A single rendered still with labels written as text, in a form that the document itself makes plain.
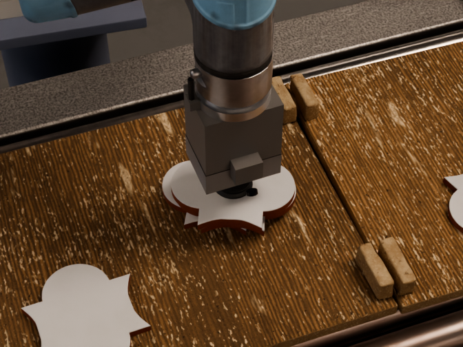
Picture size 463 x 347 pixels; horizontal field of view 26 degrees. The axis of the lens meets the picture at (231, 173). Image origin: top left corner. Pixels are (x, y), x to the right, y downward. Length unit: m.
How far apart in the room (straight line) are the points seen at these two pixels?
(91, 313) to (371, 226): 0.32
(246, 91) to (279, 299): 0.24
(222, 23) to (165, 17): 1.92
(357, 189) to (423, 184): 0.08
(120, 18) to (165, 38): 1.27
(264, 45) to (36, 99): 0.45
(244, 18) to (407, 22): 0.55
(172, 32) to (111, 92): 1.47
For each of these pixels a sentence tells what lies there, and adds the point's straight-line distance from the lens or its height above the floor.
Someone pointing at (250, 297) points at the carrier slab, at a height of 0.94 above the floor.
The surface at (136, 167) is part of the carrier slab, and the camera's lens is 1.17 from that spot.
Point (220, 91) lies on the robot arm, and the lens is 0.94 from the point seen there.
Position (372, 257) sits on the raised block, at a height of 0.96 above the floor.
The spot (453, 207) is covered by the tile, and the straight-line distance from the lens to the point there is 1.14.
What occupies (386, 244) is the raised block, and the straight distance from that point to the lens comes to 1.08.
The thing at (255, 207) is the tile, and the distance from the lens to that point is 1.08.
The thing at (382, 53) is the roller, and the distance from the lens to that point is 1.34.
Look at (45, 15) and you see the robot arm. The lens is 0.96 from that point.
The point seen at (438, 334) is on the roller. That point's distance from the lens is 1.08.
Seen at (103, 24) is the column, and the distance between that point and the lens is 1.46.
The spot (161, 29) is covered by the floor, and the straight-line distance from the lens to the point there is 2.76.
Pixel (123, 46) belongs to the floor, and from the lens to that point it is 2.72.
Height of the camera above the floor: 1.82
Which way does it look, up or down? 50 degrees down
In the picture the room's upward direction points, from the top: straight up
